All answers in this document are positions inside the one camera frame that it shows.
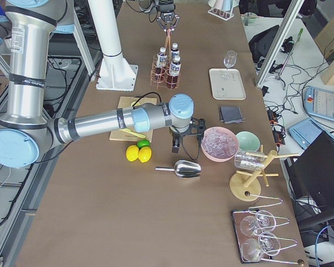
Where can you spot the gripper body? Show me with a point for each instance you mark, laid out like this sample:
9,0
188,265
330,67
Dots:
176,135
167,12

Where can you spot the tea bottle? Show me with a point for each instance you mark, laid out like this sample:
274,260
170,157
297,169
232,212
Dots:
174,51
173,73
161,60

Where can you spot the copper wire bottle basket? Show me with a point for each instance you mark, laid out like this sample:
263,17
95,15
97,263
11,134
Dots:
166,65

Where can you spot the metal ice scoop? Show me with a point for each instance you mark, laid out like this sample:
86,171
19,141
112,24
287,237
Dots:
183,169

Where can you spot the yellow lemon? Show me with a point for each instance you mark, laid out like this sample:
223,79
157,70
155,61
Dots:
145,154
132,153

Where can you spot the green lime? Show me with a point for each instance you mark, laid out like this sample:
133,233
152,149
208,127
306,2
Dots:
143,143

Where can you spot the yellow plastic knife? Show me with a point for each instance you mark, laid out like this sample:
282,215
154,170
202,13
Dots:
139,135

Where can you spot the pink bowl with ice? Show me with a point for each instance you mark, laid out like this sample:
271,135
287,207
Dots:
219,144

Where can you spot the white cup rack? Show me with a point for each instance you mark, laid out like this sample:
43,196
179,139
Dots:
222,9

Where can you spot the half lemon slice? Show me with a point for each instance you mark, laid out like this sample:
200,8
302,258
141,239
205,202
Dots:
133,104

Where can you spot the dark folded cloth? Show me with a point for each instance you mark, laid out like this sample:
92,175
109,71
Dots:
230,114

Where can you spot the wooden cutting board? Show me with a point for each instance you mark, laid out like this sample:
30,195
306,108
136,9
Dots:
127,102

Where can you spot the clear wine glass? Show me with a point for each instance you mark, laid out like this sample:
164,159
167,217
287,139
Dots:
229,61

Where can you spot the green bowl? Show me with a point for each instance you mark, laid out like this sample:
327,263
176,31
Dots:
248,141

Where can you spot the beige plastic tray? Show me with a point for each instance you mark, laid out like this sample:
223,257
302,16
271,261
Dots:
226,84

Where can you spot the glass mug on stand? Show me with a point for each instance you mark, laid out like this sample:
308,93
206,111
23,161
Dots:
249,160

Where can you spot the wooden glass tree stand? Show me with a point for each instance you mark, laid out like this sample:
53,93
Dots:
244,184

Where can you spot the upturned wine glass upper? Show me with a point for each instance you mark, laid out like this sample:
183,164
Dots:
257,222

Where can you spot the upturned wine glass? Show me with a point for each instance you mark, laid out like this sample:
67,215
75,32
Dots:
257,222
263,248

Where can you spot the black glass rack tray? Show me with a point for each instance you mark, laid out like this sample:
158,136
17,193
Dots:
286,243

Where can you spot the metal rod on desk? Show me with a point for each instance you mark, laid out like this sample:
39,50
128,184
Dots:
278,77

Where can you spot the blue teach pendant near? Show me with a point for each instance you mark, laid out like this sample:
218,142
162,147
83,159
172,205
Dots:
306,131

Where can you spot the blue teach pendant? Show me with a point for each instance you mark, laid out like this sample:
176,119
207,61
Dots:
306,131
319,102

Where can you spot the upturned wine glass lower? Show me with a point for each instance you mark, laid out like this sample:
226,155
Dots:
263,248

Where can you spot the black monitor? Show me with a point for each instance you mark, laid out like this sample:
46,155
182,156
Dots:
312,173

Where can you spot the blue teach pendant far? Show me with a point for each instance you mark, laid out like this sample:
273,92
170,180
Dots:
319,102

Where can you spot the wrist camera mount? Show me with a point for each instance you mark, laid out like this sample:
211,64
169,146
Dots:
196,128

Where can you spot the aluminium frame post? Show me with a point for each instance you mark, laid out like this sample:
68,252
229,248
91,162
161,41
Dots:
284,28

